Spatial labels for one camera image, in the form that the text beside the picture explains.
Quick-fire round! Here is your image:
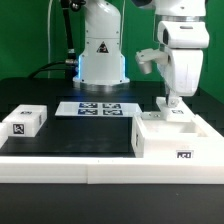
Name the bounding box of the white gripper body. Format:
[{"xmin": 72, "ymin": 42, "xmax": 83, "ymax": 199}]
[{"xmin": 158, "ymin": 48, "xmax": 203, "ymax": 97}]

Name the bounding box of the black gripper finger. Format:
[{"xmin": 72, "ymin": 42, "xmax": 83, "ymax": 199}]
[{"xmin": 169, "ymin": 97, "xmax": 180, "ymax": 108}]

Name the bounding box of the white cabinet door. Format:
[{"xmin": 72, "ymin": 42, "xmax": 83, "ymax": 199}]
[{"xmin": 156, "ymin": 97, "xmax": 194, "ymax": 122}]

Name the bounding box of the white cabinet body box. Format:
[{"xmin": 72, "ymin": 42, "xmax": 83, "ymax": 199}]
[{"xmin": 131, "ymin": 113, "xmax": 224, "ymax": 160}]

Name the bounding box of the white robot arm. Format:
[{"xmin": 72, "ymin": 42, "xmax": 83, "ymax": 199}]
[{"xmin": 60, "ymin": 0, "xmax": 209, "ymax": 108}]

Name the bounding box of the white cabinet top block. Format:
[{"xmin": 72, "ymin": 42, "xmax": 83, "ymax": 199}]
[{"xmin": 3, "ymin": 104, "xmax": 47, "ymax": 137}]

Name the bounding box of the white marker sheet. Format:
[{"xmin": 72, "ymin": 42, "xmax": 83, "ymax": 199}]
[{"xmin": 55, "ymin": 102, "xmax": 141, "ymax": 117}]

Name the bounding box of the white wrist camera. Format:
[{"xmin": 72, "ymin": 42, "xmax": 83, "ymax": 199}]
[{"xmin": 135, "ymin": 48, "xmax": 168, "ymax": 74}]

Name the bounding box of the white L-shaped boundary frame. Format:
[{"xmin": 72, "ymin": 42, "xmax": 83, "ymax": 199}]
[{"xmin": 0, "ymin": 122, "xmax": 224, "ymax": 185}]

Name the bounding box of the black cable hose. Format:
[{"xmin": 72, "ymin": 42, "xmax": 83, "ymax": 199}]
[{"xmin": 27, "ymin": 0, "xmax": 81, "ymax": 80}]

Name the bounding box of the white thin cable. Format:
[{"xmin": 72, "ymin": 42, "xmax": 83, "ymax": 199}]
[{"xmin": 47, "ymin": 0, "xmax": 54, "ymax": 79}]

